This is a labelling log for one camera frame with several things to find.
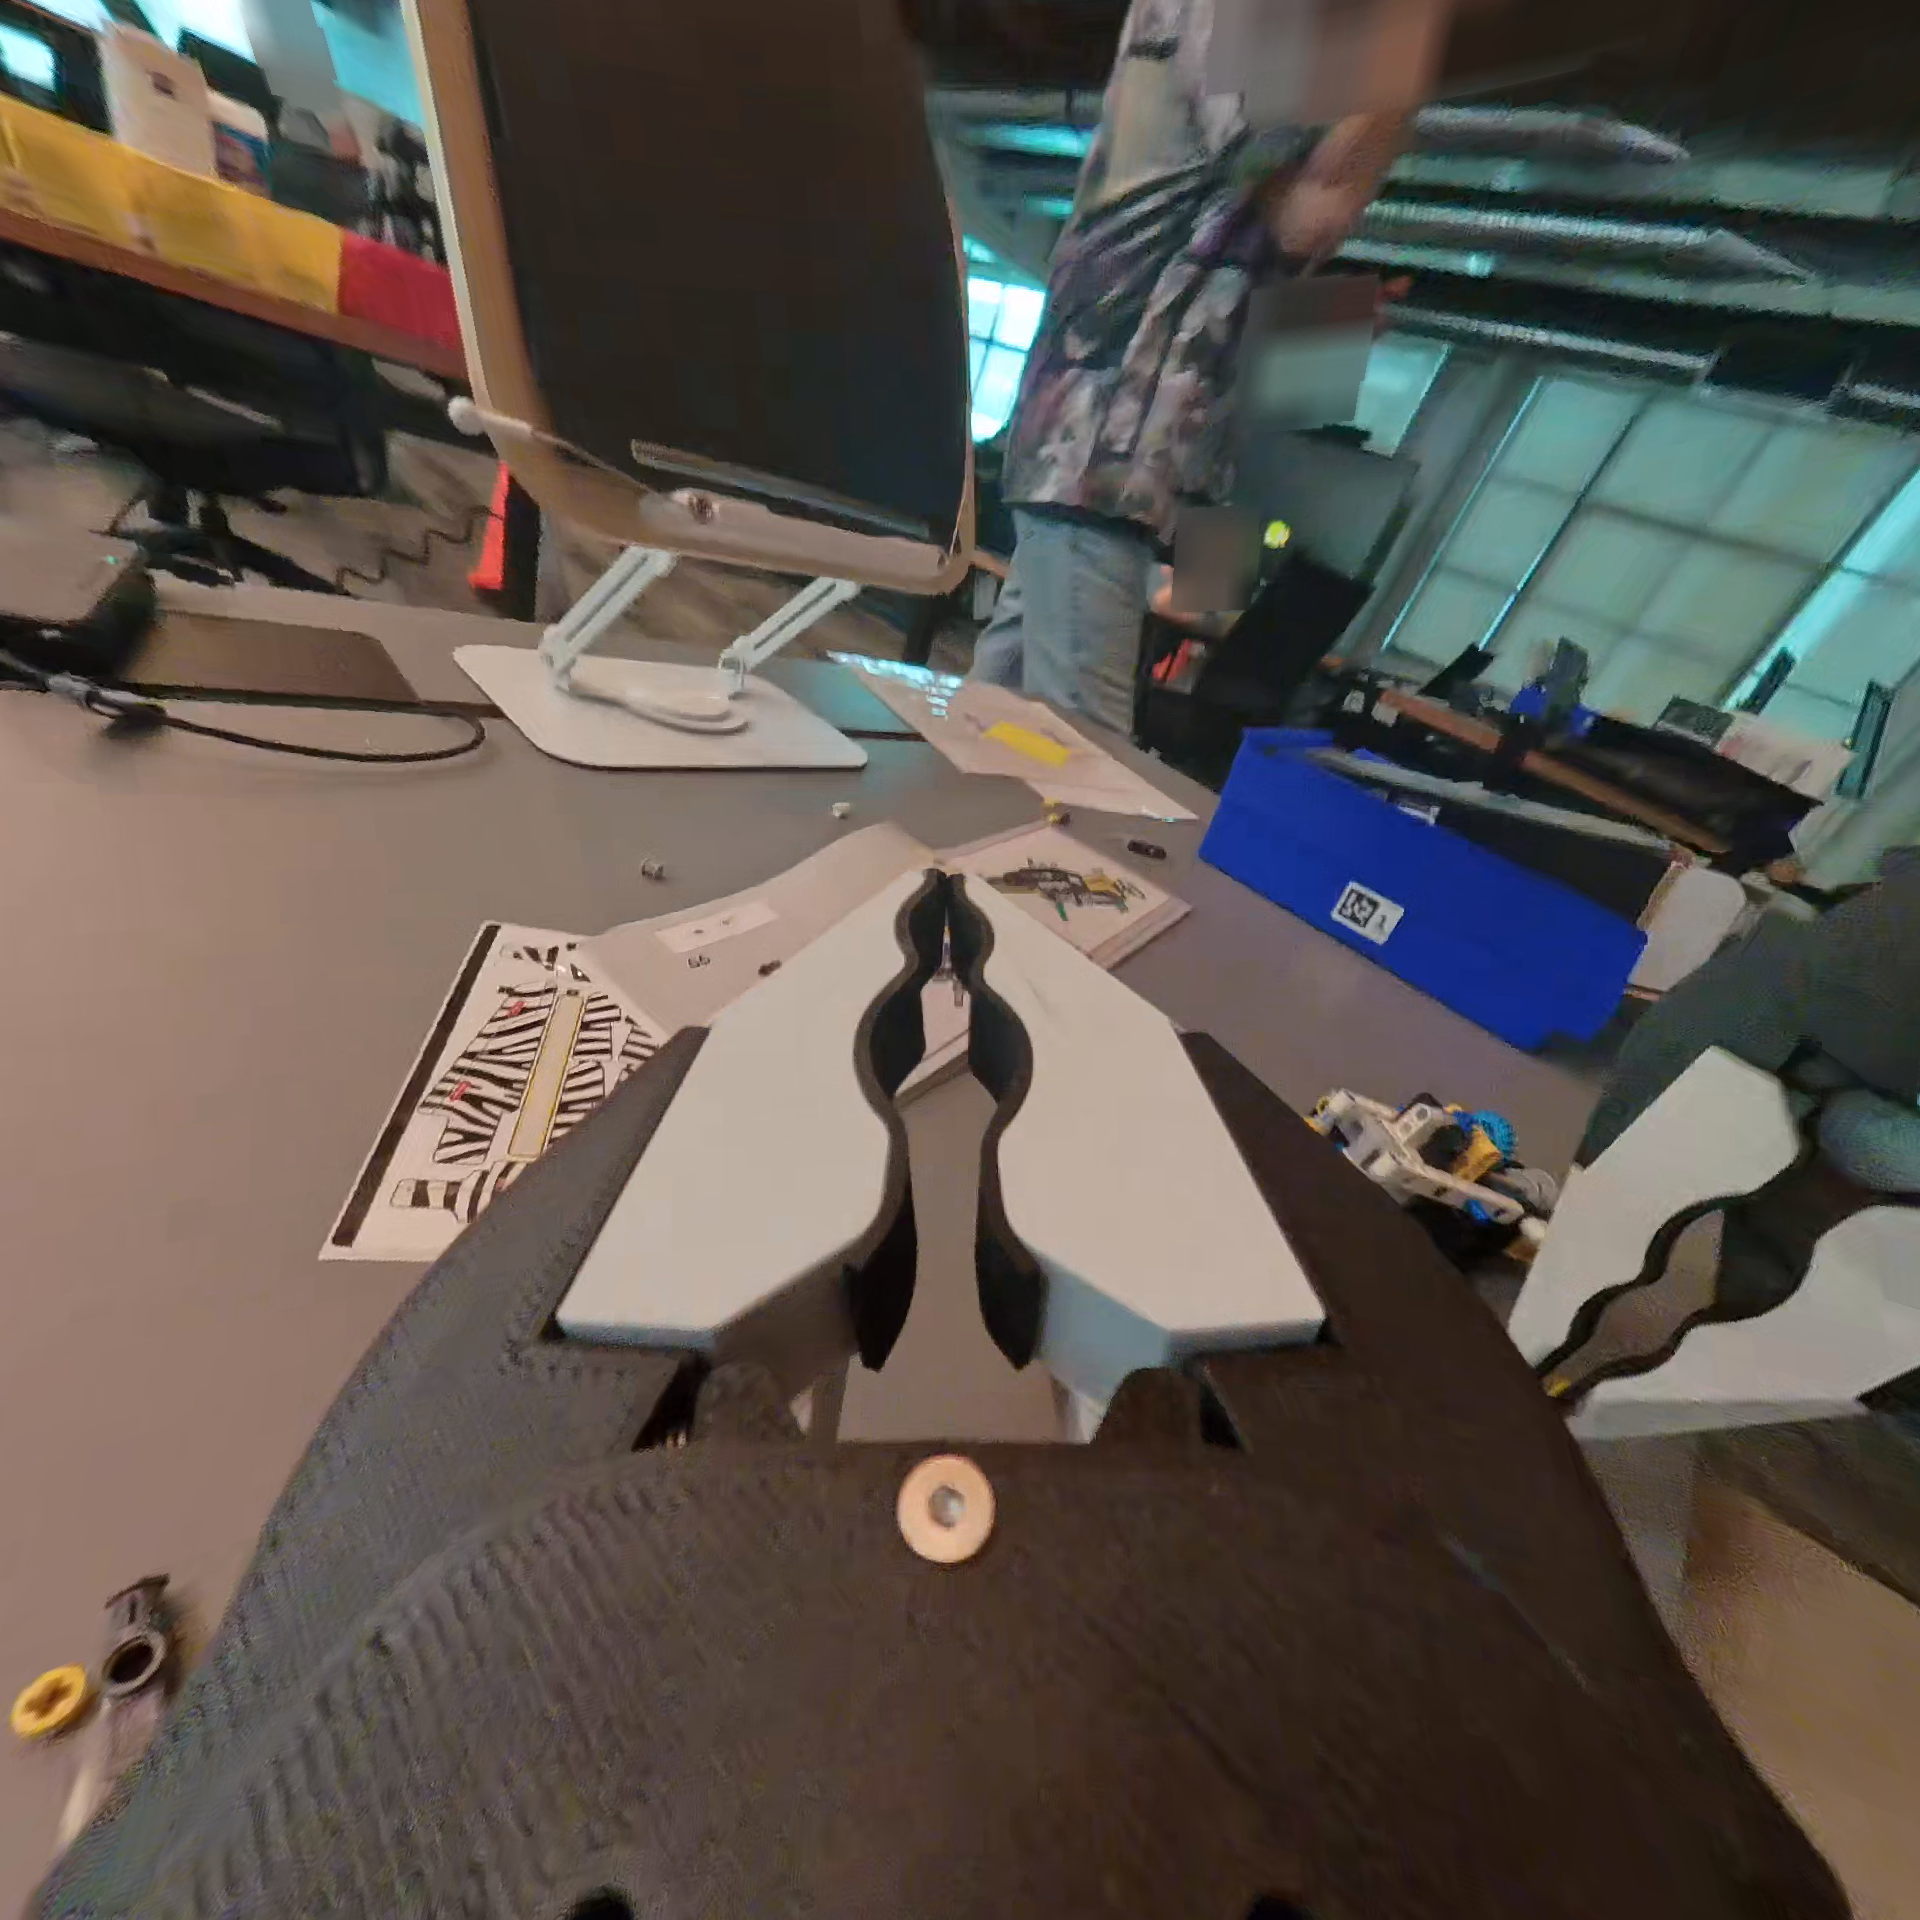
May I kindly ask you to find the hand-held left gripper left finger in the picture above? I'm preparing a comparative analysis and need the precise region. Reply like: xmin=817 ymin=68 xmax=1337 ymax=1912
xmin=556 ymin=865 xmax=950 ymax=1373

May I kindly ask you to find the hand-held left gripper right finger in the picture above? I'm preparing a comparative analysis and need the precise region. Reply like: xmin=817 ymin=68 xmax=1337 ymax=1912
xmin=943 ymin=865 xmax=1333 ymax=1441

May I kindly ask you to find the yellow white lego vehicle model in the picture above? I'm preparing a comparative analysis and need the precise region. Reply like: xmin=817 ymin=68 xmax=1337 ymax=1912
xmin=1306 ymin=1092 xmax=1561 ymax=1263

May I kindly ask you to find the lego instruction booklet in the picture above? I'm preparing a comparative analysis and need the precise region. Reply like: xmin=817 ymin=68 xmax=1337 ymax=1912
xmin=575 ymin=822 xmax=1194 ymax=1097

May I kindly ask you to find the blue plastic bin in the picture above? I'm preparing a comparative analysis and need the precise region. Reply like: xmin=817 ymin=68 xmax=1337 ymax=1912
xmin=1198 ymin=726 xmax=1649 ymax=1051

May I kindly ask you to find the black office chair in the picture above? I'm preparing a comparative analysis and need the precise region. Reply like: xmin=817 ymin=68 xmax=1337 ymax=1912
xmin=0 ymin=336 xmax=393 ymax=595

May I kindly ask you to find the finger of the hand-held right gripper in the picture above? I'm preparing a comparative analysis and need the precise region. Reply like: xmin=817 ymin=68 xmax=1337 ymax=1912
xmin=1553 ymin=1205 xmax=1920 ymax=1441
xmin=1506 ymin=1047 xmax=1823 ymax=1373

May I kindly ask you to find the laptop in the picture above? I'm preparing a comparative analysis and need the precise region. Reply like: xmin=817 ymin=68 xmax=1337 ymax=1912
xmin=404 ymin=0 xmax=975 ymax=595

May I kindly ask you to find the yellow red cloth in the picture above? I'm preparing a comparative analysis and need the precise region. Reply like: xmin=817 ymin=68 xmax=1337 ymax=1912
xmin=0 ymin=89 xmax=466 ymax=361

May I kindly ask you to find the white laptop stand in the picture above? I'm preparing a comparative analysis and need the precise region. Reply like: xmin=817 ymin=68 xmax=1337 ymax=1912
xmin=453 ymin=545 xmax=874 ymax=769

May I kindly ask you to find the black box device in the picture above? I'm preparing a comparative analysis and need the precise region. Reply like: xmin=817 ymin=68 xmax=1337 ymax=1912
xmin=0 ymin=532 xmax=159 ymax=677

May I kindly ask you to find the black desk mat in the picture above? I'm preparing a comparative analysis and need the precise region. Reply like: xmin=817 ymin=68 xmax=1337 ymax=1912
xmin=127 ymin=615 xmax=422 ymax=703

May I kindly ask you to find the wooden work table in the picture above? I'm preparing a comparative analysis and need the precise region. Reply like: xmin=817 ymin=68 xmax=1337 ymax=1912
xmin=1318 ymin=644 xmax=1862 ymax=880

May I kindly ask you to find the black cable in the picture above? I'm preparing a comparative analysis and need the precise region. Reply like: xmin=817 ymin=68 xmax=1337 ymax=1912
xmin=0 ymin=652 xmax=490 ymax=768

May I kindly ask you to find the clear bag with yellow piece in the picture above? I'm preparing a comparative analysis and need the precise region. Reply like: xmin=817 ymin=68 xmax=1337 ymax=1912
xmin=854 ymin=667 xmax=1203 ymax=824

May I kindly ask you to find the zebra striped sticker sheet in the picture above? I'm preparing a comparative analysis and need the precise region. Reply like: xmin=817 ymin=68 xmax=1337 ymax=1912
xmin=321 ymin=921 xmax=676 ymax=1263

